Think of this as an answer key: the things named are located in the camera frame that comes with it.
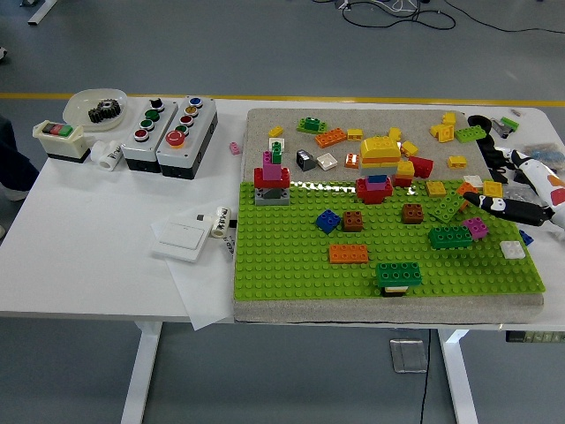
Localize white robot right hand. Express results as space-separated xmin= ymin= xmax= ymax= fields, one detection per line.
xmin=461 ymin=148 xmax=565 ymax=242

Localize magenta 2x2 brick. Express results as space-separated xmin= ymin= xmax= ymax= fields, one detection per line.
xmin=462 ymin=217 xmax=490 ymax=241

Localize dark green 2x4 brick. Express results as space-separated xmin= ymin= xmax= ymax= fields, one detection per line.
xmin=376 ymin=261 xmax=423 ymax=288
xmin=428 ymin=224 xmax=473 ymax=251

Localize lime green 2x3 brick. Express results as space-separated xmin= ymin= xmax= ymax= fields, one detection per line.
xmin=455 ymin=125 xmax=488 ymax=145

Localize yellow upturned 2x2 brick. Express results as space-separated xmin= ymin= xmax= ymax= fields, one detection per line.
xmin=430 ymin=123 xmax=456 ymax=144

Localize red slope brick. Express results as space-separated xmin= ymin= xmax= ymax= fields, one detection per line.
xmin=408 ymin=155 xmax=435 ymax=179

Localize brown 2x2 brick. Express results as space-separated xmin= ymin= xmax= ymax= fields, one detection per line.
xmin=342 ymin=210 xmax=365 ymax=233
xmin=401 ymin=203 xmax=425 ymax=224

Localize yellow orange brick stack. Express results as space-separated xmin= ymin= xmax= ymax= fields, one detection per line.
xmin=358 ymin=135 xmax=403 ymax=178

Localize red rounded brick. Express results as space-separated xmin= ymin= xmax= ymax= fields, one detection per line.
xmin=355 ymin=176 xmax=394 ymax=205

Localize orange 2x4 brick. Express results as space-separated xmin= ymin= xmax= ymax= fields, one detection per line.
xmin=314 ymin=128 xmax=349 ymax=148
xmin=328 ymin=244 xmax=369 ymax=265

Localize blue 2x2 brick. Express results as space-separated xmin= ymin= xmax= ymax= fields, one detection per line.
xmin=315 ymin=208 xmax=342 ymax=234

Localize dark grey slope brick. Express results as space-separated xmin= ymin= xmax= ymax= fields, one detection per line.
xmin=296 ymin=148 xmax=317 ymax=171

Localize green brick on lime plate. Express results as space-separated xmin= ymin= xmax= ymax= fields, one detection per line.
xmin=296 ymin=117 xmax=328 ymax=135

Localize green studded baseplate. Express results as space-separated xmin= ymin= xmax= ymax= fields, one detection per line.
xmin=232 ymin=178 xmax=547 ymax=302

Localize pink tall brick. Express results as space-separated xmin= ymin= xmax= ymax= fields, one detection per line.
xmin=261 ymin=150 xmax=283 ymax=180

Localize grey base brick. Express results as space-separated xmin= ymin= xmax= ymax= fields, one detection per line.
xmin=254 ymin=185 xmax=291 ymax=208

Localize red wide brick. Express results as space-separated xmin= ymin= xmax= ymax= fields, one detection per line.
xmin=253 ymin=166 xmax=292 ymax=190

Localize plastic bag with blue part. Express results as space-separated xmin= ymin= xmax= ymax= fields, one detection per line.
xmin=522 ymin=141 xmax=565 ymax=167

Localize lime green 2x4 plate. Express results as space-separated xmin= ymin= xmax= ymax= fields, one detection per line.
xmin=430 ymin=192 xmax=469 ymax=223

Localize pink flat plate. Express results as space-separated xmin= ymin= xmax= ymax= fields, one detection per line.
xmin=361 ymin=178 xmax=393 ymax=193

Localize table height control panel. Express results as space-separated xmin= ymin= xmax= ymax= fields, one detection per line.
xmin=505 ymin=329 xmax=565 ymax=345

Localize white table leg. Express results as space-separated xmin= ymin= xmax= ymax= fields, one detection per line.
xmin=119 ymin=321 xmax=163 ymax=424
xmin=438 ymin=329 xmax=480 ymax=424

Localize metal floor outlet box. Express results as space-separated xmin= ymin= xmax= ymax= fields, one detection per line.
xmin=388 ymin=338 xmax=429 ymax=375

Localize grey-brown foam mat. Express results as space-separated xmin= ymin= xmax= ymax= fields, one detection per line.
xmin=232 ymin=108 xmax=546 ymax=326

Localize white printed label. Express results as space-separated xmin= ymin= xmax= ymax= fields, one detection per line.
xmin=219 ymin=233 xmax=238 ymax=262

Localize labelled white pipe tee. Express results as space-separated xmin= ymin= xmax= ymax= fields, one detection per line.
xmin=197 ymin=205 xmax=234 ymax=240

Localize grey emergency-stop button box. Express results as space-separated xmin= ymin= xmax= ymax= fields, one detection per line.
xmin=156 ymin=96 xmax=219 ymax=180

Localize white paper sheet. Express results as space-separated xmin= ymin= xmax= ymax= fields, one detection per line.
xmin=149 ymin=210 xmax=239 ymax=331

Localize grey four-button control box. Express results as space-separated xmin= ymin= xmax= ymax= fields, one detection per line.
xmin=121 ymin=97 xmax=177 ymax=173

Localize white pipe tee fitting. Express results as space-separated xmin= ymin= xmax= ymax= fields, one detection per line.
xmin=90 ymin=140 xmax=124 ymax=171

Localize black metal gear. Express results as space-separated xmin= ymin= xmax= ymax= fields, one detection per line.
xmin=87 ymin=100 xmax=123 ymax=124

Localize translucent white plastic dish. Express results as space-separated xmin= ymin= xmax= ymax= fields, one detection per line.
xmin=63 ymin=87 xmax=130 ymax=133

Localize long black floor cable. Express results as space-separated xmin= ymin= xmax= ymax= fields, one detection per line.
xmin=443 ymin=0 xmax=565 ymax=34

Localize looped black floor cable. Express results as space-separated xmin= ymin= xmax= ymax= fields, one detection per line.
xmin=342 ymin=0 xmax=456 ymax=30

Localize white floor cable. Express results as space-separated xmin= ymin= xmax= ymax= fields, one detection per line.
xmin=374 ymin=0 xmax=421 ymax=13

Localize thin black hanging cable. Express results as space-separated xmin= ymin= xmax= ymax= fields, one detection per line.
xmin=418 ymin=329 xmax=433 ymax=424

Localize white wall switch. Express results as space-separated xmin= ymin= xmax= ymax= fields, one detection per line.
xmin=151 ymin=219 xmax=212 ymax=264

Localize beige red-green switch box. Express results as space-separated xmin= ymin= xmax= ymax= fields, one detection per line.
xmin=33 ymin=121 xmax=92 ymax=164

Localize grey metal frame foot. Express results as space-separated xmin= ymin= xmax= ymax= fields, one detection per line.
xmin=26 ymin=0 xmax=58 ymax=27

